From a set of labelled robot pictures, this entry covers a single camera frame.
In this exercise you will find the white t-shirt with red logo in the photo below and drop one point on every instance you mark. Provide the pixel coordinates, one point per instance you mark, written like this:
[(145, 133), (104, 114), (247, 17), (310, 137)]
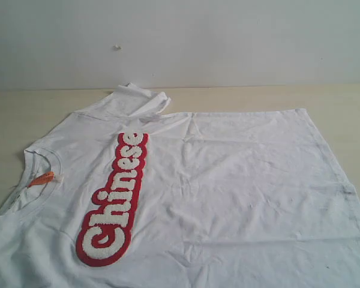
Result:
[(121, 195)]

